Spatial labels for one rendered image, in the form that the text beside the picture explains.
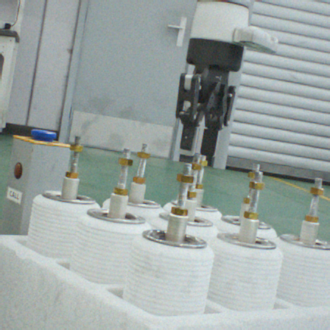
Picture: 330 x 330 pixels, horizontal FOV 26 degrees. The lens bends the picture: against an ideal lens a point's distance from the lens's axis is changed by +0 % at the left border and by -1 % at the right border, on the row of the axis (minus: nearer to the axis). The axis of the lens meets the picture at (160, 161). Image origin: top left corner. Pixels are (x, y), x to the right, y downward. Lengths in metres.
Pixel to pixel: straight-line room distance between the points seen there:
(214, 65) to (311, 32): 5.25
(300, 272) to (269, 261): 0.09
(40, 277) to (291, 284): 0.32
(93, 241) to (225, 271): 0.16
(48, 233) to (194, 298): 0.26
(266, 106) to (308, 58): 0.54
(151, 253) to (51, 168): 0.40
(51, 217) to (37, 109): 4.88
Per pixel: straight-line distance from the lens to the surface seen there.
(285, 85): 6.11
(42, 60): 5.84
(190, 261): 0.79
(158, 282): 0.79
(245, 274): 0.87
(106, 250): 0.88
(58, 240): 0.98
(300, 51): 6.16
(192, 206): 0.98
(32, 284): 0.94
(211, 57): 0.95
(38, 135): 1.16
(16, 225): 1.16
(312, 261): 0.95
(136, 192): 1.07
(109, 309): 0.80
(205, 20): 0.96
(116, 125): 5.87
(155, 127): 5.91
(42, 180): 1.15
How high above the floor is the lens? 0.40
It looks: 4 degrees down
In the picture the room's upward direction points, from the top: 10 degrees clockwise
